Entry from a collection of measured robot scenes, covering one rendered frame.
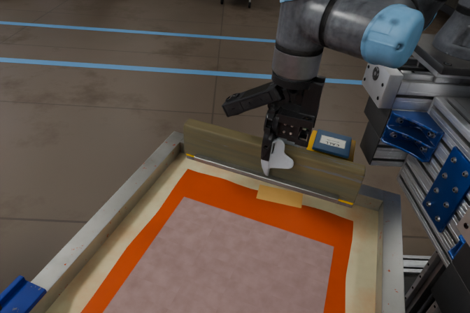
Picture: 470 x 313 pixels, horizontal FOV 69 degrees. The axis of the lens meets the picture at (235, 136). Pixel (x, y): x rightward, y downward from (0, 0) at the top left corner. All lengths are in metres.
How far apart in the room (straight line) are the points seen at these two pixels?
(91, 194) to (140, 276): 1.59
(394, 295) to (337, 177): 0.22
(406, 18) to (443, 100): 0.49
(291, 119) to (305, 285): 0.31
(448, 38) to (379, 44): 0.49
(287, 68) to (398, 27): 0.16
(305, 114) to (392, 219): 0.34
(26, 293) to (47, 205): 1.61
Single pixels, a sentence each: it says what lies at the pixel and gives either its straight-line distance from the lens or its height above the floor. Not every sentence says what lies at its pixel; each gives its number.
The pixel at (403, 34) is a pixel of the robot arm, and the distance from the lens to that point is 0.46.
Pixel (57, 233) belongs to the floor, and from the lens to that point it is 2.09.
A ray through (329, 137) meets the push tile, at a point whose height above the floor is 0.97.
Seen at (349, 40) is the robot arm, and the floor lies 1.38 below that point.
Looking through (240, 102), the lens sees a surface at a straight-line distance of 0.60.
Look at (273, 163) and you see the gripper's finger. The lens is 0.64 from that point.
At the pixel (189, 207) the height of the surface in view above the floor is 0.95.
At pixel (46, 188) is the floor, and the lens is 2.37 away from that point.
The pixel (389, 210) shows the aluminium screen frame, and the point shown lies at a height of 0.99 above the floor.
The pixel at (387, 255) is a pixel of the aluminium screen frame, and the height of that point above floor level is 0.99.
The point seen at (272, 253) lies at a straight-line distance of 0.71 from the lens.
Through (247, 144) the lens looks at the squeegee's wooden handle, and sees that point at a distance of 0.65.
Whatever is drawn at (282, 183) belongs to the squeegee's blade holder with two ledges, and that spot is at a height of 1.08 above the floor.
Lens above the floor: 1.53
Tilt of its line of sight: 36 degrees down
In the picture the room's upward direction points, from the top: 5 degrees clockwise
